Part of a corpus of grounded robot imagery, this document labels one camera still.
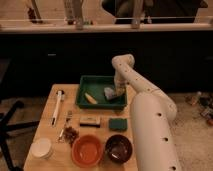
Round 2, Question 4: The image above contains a brown dried food pile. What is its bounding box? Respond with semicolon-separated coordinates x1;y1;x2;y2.
64;127;79;145

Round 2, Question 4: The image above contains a black office chair base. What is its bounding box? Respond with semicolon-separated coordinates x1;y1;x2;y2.
0;101;39;171

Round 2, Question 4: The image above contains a white handled brush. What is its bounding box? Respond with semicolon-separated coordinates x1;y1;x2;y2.
51;90;65;127

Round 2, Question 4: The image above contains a white lidded container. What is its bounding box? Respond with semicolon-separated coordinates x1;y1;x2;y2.
30;138;53;159

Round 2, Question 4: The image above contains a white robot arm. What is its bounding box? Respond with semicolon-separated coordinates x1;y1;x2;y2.
112;54;182;171

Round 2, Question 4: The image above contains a dark purple bowl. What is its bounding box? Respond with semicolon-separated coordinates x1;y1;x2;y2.
105;134;133;164

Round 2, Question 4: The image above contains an orange bowl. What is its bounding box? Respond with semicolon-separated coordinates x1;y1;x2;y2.
71;134;104;168

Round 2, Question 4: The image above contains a green sponge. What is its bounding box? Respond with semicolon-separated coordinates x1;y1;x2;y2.
109;118;128;131

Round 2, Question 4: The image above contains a yellow banana piece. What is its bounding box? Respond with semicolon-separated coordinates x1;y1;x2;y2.
85;93;98;104

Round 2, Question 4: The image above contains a green plastic tray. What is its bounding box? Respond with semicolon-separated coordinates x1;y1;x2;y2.
75;75;127;110

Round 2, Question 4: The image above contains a grey towel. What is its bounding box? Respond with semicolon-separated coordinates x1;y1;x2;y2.
104;87;118;100

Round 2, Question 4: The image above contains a dark rectangular eraser block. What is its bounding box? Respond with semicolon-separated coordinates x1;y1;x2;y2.
79;117;101;127

